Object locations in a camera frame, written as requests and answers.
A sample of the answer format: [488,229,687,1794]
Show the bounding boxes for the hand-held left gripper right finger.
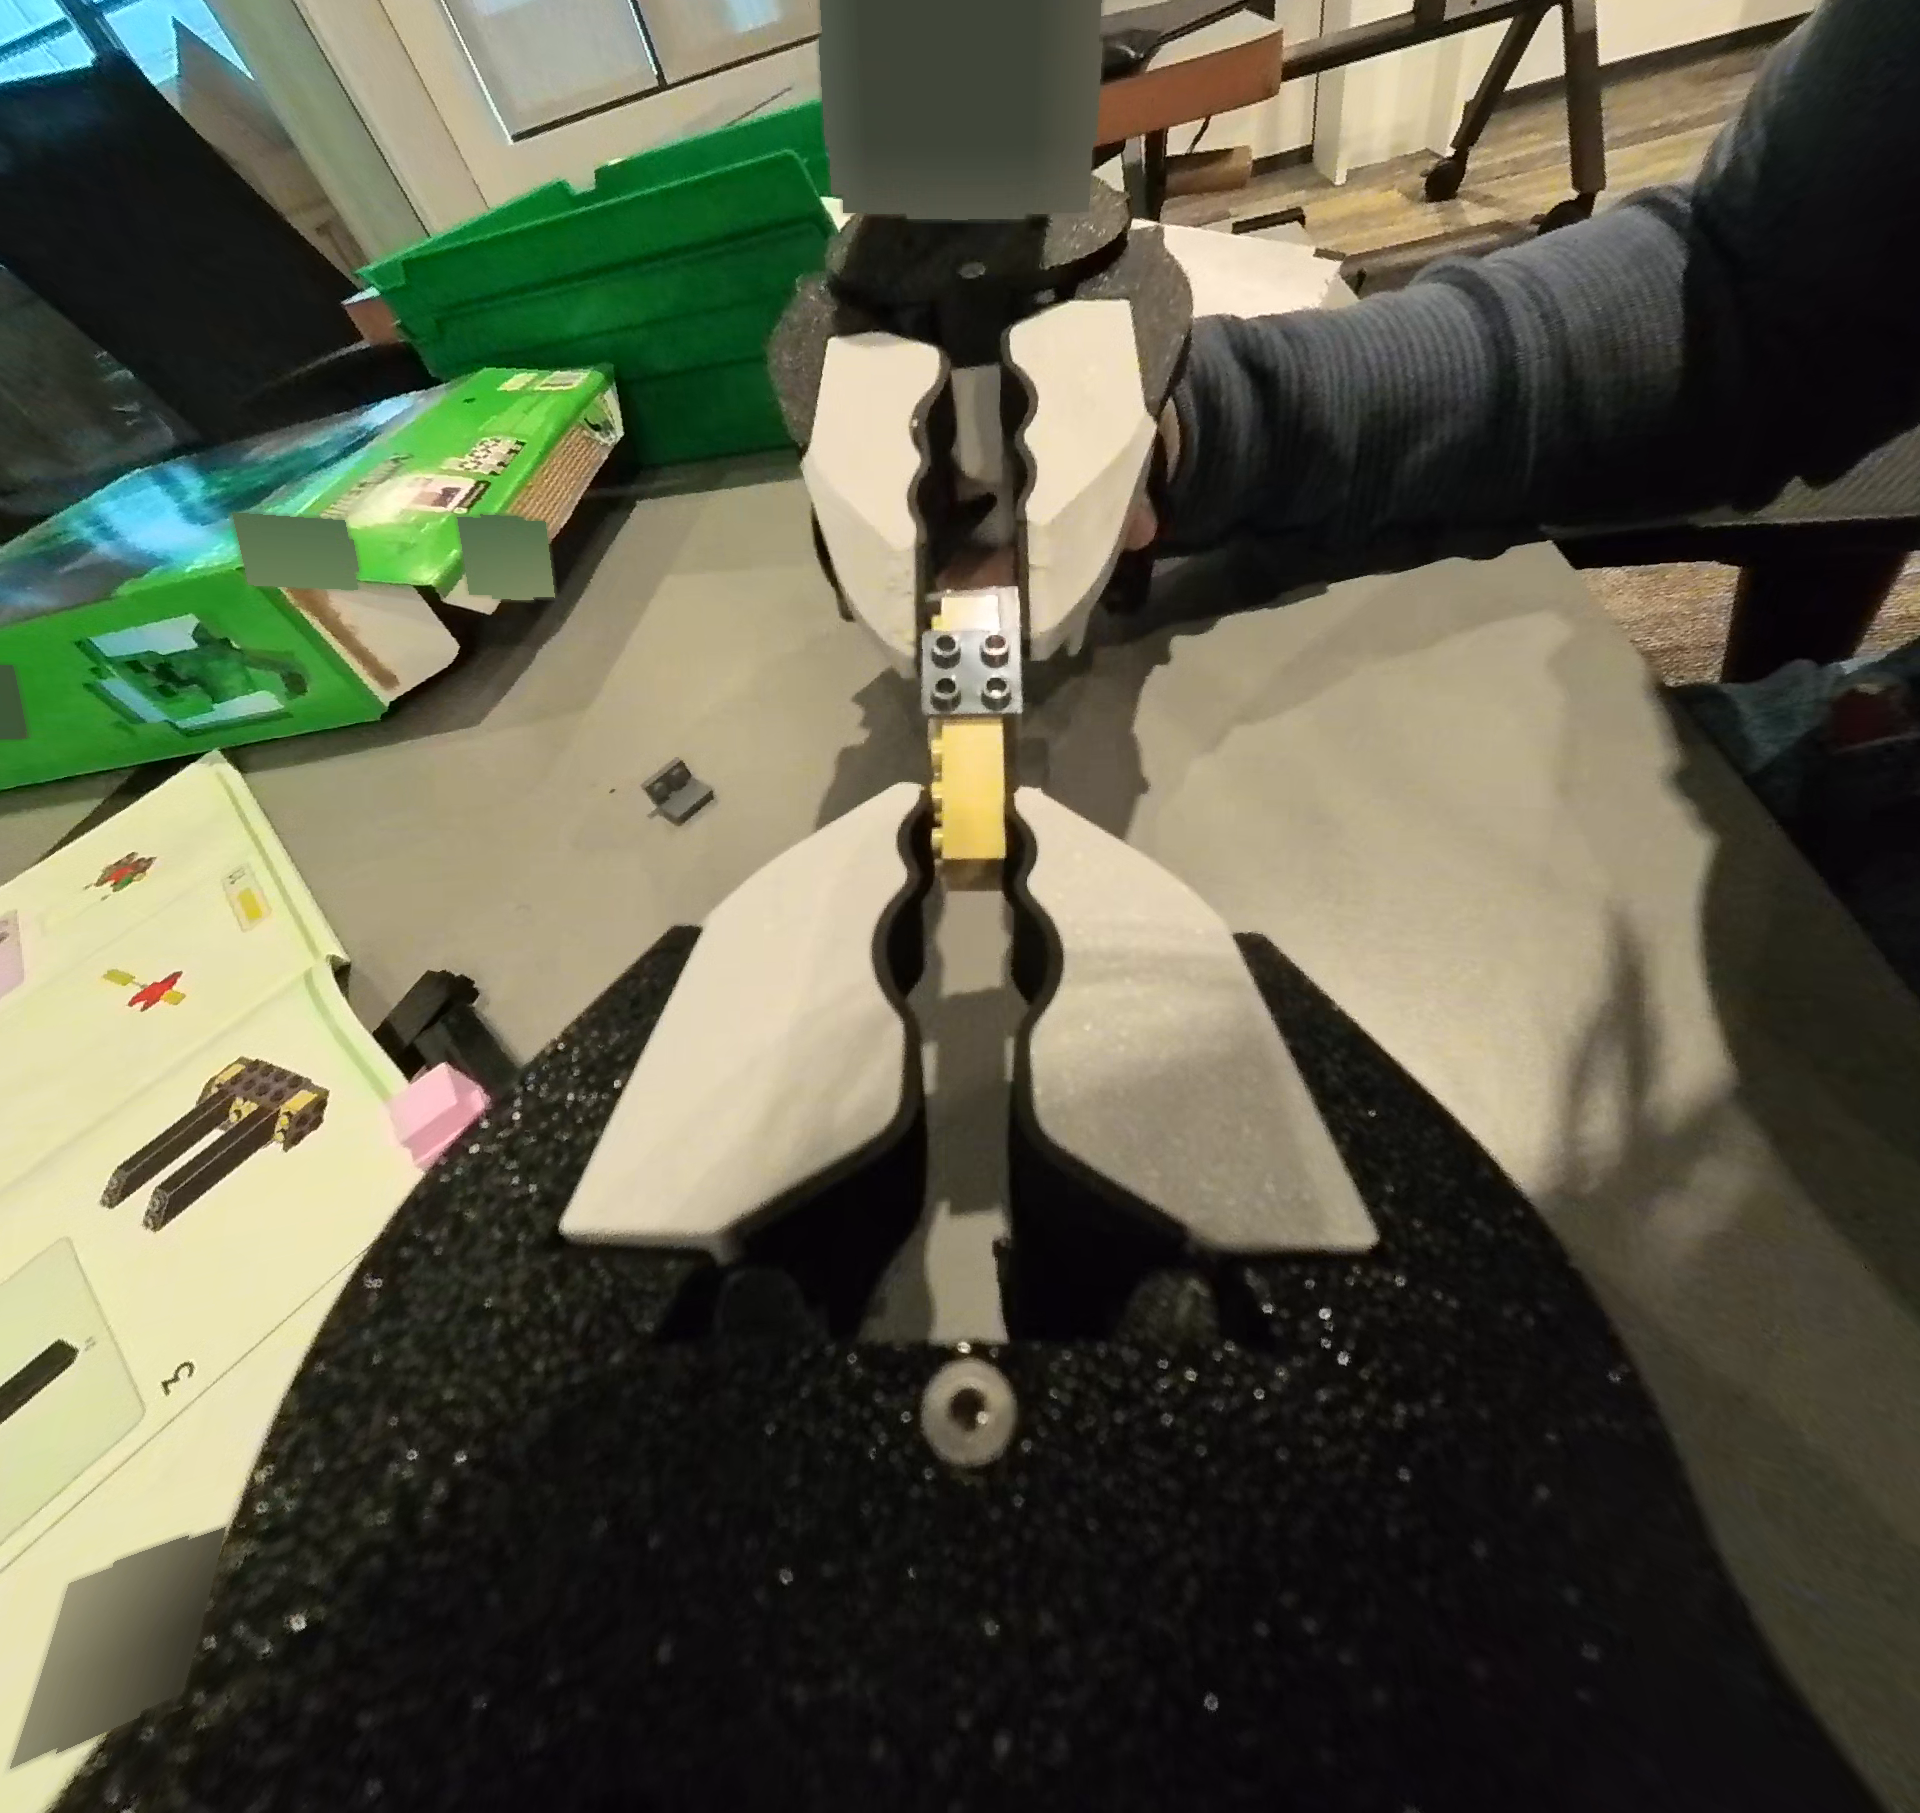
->
[1012,789,1381,1261]

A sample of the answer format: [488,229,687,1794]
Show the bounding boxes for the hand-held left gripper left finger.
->
[555,777,924,1261]

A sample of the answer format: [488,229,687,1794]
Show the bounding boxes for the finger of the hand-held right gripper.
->
[1005,299,1160,658]
[798,331,950,678]

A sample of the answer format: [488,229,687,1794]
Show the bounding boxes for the dark grey square brick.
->
[916,628,1025,718]

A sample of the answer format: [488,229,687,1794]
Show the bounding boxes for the yellow and grey brick assembly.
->
[924,587,1027,895]

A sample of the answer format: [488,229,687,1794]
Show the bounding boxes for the person's right forearm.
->
[1159,0,1920,564]

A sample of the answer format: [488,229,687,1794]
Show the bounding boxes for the grey desk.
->
[0,470,1920,1813]

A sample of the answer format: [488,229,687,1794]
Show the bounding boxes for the pink brick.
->
[391,1067,493,1170]

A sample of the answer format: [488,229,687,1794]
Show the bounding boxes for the black brick assembly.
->
[372,971,522,1082]

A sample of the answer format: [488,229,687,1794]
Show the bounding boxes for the stacked green plastic bins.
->
[354,100,835,474]

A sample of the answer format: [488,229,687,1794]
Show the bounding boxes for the brown table black legs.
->
[1100,0,1620,232]

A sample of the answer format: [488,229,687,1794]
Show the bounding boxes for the green toy box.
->
[0,364,627,796]

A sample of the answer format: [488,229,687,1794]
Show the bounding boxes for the pale green instruction booklet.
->
[0,751,420,1583]

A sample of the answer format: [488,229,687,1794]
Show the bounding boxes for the cardboard box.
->
[171,21,348,239]

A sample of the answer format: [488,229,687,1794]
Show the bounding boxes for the dark brown table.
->
[1546,470,1920,690]

